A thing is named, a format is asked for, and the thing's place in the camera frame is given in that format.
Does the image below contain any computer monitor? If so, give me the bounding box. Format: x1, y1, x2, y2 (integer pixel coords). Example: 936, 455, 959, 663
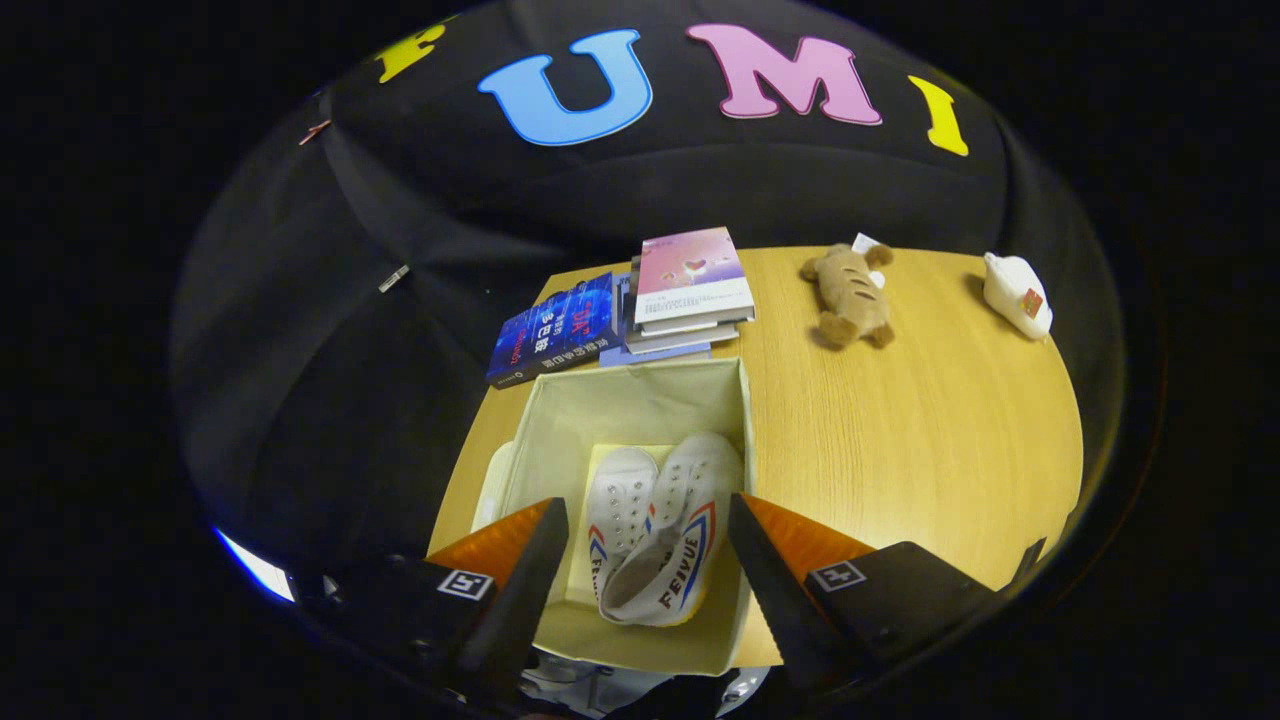
215, 527, 298, 604

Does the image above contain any white soft toy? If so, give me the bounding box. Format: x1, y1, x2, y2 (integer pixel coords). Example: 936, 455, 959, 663
983, 252, 1054, 341

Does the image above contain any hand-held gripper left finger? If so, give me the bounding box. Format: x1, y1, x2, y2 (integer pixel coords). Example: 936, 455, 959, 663
298, 498, 569, 706

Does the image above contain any cream fabric storage box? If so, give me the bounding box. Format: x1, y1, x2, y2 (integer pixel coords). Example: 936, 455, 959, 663
470, 357, 753, 676

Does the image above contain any black backdrop cloth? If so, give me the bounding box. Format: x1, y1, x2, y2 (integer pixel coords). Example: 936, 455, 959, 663
170, 0, 1126, 601

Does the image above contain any grey book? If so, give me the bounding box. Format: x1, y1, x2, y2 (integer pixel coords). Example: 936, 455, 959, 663
625, 318, 743, 354

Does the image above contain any brown plush toy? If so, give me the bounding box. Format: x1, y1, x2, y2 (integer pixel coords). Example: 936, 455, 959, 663
800, 233, 896, 349

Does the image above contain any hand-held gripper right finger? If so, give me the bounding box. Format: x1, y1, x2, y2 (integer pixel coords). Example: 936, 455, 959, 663
727, 493, 1003, 695

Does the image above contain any blue cover book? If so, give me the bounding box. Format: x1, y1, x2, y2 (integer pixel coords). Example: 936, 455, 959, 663
486, 272, 618, 389

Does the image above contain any pink cover book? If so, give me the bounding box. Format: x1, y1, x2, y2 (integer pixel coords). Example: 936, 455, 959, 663
635, 227, 756, 326

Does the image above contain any white canvas shoe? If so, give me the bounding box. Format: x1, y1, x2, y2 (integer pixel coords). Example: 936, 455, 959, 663
587, 447, 661, 601
600, 432, 746, 628

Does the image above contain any pale blue book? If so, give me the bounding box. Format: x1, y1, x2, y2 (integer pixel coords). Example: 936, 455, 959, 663
598, 343, 713, 369

